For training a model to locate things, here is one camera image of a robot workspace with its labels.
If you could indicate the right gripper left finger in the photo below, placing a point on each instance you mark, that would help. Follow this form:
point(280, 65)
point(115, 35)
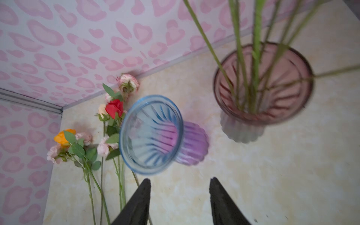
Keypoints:
point(136, 210)

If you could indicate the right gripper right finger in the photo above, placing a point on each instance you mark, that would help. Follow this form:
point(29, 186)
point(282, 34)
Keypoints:
point(224, 210)

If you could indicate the blue purple glass vase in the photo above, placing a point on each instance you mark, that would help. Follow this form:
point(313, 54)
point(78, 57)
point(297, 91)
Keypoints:
point(154, 135)

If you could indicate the maroon grey glass vase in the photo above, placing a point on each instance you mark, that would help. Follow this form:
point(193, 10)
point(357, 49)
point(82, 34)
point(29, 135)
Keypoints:
point(280, 98)

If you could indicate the dark blue rose stem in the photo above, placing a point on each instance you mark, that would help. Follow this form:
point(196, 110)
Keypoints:
point(323, 75)

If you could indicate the large pink peony stem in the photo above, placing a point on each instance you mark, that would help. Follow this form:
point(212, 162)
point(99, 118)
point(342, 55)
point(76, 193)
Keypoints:
point(241, 67)

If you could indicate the pink rose stem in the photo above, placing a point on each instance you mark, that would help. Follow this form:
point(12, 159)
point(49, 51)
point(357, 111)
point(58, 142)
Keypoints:
point(284, 44)

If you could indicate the light blue rose stem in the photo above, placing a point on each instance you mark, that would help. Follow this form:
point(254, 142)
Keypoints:
point(259, 5)

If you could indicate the orange rose stem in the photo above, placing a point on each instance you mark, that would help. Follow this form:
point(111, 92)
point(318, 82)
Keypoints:
point(79, 149)

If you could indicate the red rose stem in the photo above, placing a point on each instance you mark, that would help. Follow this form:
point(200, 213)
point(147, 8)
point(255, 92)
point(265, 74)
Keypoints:
point(112, 114)

